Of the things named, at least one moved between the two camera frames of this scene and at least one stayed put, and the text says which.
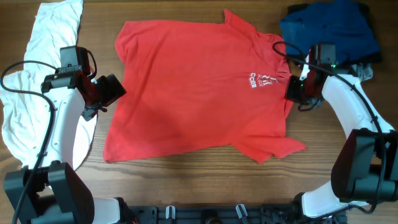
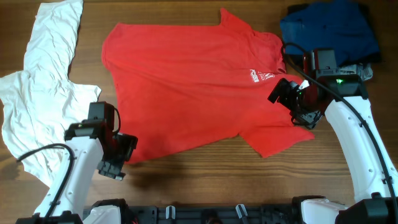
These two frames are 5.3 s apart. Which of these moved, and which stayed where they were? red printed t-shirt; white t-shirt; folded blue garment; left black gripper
Moved: left black gripper
Stayed: red printed t-shirt; folded blue garment; white t-shirt
